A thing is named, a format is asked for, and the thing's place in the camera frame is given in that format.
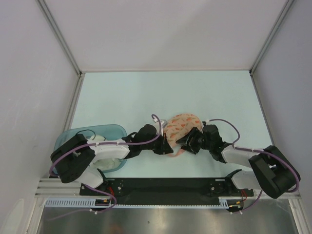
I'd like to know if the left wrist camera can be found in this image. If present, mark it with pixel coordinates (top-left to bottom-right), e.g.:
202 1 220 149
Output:
153 118 168 134

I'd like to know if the pink mesh laundry bag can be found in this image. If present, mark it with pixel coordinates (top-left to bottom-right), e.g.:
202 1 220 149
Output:
164 113 202 150

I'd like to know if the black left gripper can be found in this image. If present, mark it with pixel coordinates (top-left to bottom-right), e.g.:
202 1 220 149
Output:
140 132 173 155

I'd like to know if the white slotted cable duct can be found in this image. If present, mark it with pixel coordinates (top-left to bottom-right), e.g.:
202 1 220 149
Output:
44 197 240 209

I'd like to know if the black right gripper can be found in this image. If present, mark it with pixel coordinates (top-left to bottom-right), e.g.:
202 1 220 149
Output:
175 126 212 155

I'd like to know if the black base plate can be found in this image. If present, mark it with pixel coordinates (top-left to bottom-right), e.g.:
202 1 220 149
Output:
80 177 254 207

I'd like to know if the white bra in basin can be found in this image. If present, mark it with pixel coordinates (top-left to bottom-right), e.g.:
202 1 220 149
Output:
88 134 121 171

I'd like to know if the blue plastic basin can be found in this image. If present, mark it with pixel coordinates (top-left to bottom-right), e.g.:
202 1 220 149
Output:
54 124 127 174

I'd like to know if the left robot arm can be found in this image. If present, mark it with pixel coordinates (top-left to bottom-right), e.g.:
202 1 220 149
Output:
50 124 174 195

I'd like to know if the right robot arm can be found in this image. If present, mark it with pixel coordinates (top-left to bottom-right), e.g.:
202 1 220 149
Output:
177 124 301 199

